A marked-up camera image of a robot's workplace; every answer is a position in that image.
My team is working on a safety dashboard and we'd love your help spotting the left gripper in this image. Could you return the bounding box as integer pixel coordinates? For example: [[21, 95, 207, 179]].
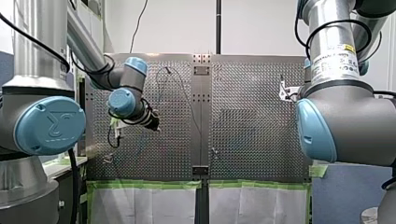
[[143, 108, 162, 132]]

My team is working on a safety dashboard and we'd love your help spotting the grey side table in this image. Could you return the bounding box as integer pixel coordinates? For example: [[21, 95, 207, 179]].
[[41, 155, 89, 224]]

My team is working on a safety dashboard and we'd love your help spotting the black upright pole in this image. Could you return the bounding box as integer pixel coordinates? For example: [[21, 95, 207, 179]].
[[215, 0, 222, 55]]

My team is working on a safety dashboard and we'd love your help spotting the grey board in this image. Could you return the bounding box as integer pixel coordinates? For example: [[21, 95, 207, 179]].
[[311, 163, 394, 224]]

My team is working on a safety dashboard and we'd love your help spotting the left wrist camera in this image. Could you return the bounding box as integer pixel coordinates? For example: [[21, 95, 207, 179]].
[[111, 119, 126, 140]]

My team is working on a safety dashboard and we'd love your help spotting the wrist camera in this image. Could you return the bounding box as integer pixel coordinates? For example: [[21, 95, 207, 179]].
[[278, 79, 302, 103], [111, 119, 126, 140]]

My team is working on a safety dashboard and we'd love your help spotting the blue cable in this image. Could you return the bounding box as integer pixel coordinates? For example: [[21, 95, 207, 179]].
[[154, 65, 204, 140]]

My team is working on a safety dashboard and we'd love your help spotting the thin black wall wire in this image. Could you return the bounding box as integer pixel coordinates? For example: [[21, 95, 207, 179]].
[[129, 0, 149, 54]]

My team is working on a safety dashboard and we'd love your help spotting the black cable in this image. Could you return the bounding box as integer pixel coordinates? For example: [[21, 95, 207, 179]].
[[294, 0, 383, 62], [0, 12, 72, 74], [67, 147, 79, 224]]

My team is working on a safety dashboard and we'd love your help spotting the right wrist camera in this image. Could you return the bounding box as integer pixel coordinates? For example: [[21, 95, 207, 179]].
[[278, 79, 302, 103]]

